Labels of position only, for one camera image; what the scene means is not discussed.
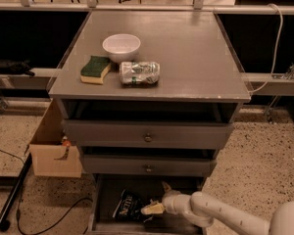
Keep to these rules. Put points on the black bag on rail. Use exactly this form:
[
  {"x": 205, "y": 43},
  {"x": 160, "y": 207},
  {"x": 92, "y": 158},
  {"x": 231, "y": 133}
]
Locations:
[{"x": 15, "y": 67}]

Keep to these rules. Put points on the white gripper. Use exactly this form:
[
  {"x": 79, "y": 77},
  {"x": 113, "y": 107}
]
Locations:
[{"x": 171, "y": 202}]

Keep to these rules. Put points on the cardboard box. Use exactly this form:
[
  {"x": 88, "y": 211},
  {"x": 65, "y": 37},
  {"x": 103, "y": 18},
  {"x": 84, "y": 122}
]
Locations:
[{"x": 49, "y": 157}]

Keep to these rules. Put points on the black bar on floor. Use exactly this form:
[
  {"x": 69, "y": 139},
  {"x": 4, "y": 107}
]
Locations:
[{"x": 15, "y": 184}]

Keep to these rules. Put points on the grey drawer cabinet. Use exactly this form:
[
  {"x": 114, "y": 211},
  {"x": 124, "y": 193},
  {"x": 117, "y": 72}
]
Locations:
[{"x": 196, "y": 65}]

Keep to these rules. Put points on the grey top drawer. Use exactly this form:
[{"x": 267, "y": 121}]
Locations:
[{"x": 143, "y": 124}]

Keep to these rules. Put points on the green yellow sponge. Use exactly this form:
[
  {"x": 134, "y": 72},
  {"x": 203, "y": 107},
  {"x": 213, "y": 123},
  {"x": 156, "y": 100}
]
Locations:
[{"x": 95, "y": 70}]

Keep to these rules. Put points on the orange object in box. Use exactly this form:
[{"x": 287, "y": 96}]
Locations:
[{"x": 66, "y": 142}]

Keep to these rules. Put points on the white bowl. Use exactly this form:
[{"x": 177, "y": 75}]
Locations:
[{"x": 121, "y": 47}]

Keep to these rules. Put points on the grey bottom drawer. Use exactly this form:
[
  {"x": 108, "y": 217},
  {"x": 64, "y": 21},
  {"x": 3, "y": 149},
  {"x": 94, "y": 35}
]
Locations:
[{"x": 108, "y": 192}]

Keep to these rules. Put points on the crushed silver green can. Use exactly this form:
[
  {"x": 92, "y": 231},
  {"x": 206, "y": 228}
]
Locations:
[{"x": 137, "y": 73}]

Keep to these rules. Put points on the blue chip bag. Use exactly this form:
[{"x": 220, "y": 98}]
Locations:
[{"x": 129, "y": 207}]

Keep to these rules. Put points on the grey drawer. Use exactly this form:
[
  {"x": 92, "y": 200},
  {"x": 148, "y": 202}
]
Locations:
[
  {"x": 108, "y": 192},
  {"x": 143, "y": 124},
  {"x": 147, "y": 161}
]

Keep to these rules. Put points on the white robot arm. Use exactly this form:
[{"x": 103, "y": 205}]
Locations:
[{"x": 201, "y": 209}]

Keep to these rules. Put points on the grey middle drawer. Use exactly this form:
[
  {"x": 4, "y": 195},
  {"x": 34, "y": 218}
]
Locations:
[{"x": 147, "y": 161}]

